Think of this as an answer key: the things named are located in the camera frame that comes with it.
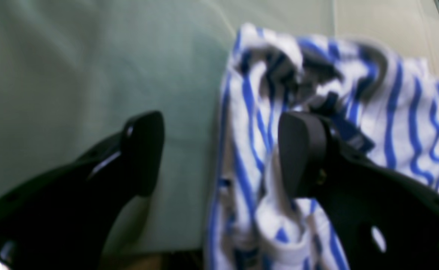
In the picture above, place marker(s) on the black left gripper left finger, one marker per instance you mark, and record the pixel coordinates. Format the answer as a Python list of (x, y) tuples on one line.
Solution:
[(61, 219)]

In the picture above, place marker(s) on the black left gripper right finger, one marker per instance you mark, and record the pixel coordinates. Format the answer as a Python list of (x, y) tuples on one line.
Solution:
[(384, 220)]

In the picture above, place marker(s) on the blue white striped t-shirt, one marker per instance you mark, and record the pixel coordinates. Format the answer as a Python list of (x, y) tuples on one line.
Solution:
[(382, 104)]

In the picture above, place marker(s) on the green table cloth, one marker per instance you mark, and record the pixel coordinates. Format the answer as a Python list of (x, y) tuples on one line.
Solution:
[(73, 71)]

